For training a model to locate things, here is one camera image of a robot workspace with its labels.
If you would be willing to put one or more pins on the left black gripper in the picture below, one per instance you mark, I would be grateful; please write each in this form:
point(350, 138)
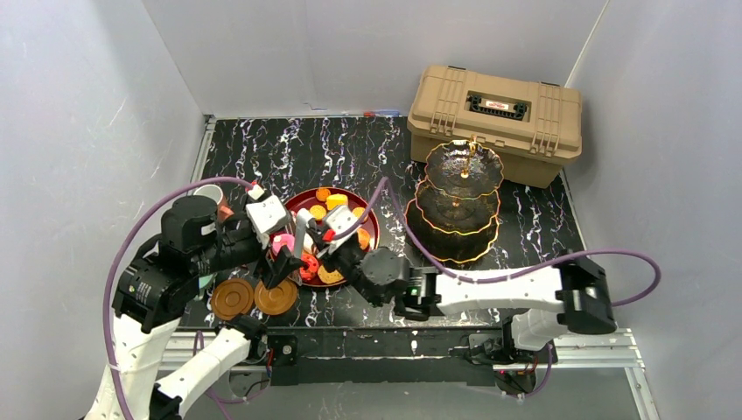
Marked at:
point(270, 262)

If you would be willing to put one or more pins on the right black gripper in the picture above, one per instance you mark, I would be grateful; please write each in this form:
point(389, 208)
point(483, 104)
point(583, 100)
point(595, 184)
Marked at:
point(339, 258)

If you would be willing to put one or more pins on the dark red round tray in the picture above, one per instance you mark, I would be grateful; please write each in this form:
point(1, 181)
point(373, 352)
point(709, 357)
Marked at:
point(306, 199)

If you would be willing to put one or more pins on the three-tier glass cake stand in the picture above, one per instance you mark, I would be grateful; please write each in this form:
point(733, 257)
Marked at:
point(455, 210)

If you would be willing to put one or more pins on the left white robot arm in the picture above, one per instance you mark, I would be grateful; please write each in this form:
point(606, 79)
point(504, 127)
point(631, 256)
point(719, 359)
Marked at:
point(151, 296)

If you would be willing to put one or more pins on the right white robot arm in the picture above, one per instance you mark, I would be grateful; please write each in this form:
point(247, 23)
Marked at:
point(569, 295)

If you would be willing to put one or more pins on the round yellow biscuit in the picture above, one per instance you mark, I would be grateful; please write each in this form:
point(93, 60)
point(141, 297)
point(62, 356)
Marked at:
point(318, 212)

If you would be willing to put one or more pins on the pink frosted donut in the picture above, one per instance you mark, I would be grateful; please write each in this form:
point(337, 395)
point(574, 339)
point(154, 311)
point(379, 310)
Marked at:
point(282, 240)

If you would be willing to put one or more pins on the red sprinkled donut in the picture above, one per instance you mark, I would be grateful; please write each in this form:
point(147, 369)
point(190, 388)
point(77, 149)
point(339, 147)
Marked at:
point(309, 272)

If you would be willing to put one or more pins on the yellow cake slice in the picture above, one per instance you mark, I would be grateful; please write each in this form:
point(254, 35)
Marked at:
point(335, 200)

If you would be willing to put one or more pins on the wooden coaster middle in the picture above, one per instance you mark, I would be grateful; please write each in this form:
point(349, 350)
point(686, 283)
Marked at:
point(278, 300)

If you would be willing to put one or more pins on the wooden coaster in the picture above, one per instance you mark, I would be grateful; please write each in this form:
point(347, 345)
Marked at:
point(278, 300)
point(232, 298)

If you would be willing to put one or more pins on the large flat brown cookie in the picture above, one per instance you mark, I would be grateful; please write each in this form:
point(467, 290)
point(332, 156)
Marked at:
point(329, 277)

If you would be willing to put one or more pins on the orange muffin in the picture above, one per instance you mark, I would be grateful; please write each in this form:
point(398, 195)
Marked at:
point(364, 238)

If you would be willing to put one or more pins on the wooden coaster lower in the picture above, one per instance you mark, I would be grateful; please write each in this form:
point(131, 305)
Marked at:
point(232, 298)

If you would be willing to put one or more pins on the mint green cup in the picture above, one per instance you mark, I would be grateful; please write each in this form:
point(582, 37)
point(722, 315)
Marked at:
point(205, 281)

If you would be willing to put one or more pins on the tan plastic toolbox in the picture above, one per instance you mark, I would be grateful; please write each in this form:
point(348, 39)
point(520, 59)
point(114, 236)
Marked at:
point(534, 127)

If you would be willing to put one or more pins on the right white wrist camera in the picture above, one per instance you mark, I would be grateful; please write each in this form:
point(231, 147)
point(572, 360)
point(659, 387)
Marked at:
point(342, 221)

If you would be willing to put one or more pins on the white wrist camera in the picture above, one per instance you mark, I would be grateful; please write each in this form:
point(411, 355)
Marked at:
point(268, 216)
point(342, 221)

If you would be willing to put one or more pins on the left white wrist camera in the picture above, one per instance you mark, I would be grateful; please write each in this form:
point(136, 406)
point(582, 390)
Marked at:
point(268, 216)

